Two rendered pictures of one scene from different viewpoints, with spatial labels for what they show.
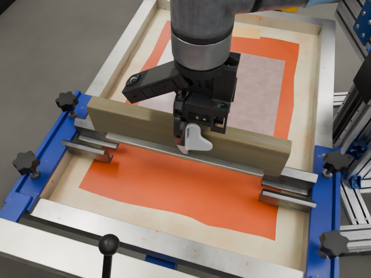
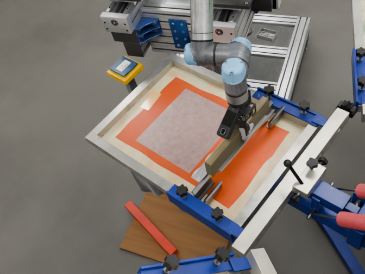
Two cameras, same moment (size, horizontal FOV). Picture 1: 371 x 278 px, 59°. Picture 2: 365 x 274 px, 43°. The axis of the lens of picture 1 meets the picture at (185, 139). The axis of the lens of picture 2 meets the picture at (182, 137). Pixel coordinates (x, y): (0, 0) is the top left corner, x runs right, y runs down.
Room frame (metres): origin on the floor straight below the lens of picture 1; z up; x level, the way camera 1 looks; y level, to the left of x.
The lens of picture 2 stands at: (-0.12, 0.92, 2.48)
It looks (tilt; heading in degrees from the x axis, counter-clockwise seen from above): 52 degrees down; 308
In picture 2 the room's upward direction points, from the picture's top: 17 degrees counter-clockwise
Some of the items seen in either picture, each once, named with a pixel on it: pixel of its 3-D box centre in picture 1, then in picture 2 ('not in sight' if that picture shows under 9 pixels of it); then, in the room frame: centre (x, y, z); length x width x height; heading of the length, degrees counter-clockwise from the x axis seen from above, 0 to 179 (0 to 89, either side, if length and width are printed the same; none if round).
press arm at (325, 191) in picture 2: not in sight; (323, 193); (0.01, 0.10, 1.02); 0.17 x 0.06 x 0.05; 164
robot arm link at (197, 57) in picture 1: (201, 39); (236, 93); (0.34, -0.02, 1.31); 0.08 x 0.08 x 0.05
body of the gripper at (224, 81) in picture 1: (203, 87); (240, 107); (0.34, -0.03, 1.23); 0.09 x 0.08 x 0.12; 74
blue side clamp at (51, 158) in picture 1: (59, 150); (202, 211); (0.40, 0.28, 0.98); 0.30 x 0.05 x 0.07; 164
